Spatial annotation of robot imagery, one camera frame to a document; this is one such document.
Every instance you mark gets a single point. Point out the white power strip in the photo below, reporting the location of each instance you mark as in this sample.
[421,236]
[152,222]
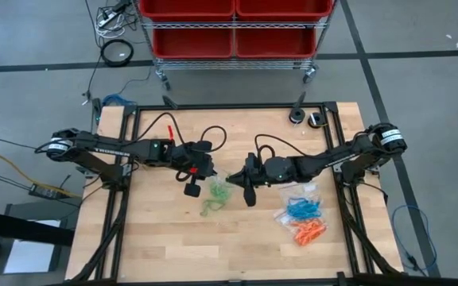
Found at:
[107,19]

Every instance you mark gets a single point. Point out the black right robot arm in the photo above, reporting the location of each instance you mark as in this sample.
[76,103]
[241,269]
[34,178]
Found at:
[332,159]

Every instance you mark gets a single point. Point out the black clamp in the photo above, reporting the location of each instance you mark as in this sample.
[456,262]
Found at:
[84,171]
[374,170]

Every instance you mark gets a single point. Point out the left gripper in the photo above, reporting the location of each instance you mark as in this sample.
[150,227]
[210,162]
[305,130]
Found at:
[193,159]

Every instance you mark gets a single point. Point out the clear plastic zip bag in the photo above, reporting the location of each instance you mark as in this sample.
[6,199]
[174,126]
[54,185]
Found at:
[219,178]
[320,232]
[296,194]

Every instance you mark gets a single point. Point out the grey metal stand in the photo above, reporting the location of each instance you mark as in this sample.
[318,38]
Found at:
[34,208]

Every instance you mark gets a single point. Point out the grey metal mounting bracket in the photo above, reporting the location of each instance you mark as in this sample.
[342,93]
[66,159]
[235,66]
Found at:
[126,168]
[335,168]

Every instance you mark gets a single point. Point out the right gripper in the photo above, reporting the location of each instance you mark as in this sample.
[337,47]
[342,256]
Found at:
[276,171]

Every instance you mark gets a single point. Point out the blue rubber band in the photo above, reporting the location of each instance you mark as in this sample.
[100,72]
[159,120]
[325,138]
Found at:
[300,202]
[302,213]
[292,206]
[312,206]

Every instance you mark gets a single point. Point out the black beam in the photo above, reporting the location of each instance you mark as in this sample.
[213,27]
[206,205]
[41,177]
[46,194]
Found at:
[22,228]

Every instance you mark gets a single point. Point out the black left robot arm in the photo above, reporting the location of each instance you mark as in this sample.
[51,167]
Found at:
[109,149]

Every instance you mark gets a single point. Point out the red plastic storage bin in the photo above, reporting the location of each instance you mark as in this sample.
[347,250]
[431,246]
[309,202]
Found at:
[193,43]
[185,8]
[284,8]
[274,43]

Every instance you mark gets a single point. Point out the black power adapter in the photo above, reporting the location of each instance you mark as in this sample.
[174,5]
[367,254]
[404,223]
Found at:
[44,191]

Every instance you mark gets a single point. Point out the black triangular frame brace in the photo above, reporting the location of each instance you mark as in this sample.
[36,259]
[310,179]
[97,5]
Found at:
[170,102]
[300,101]

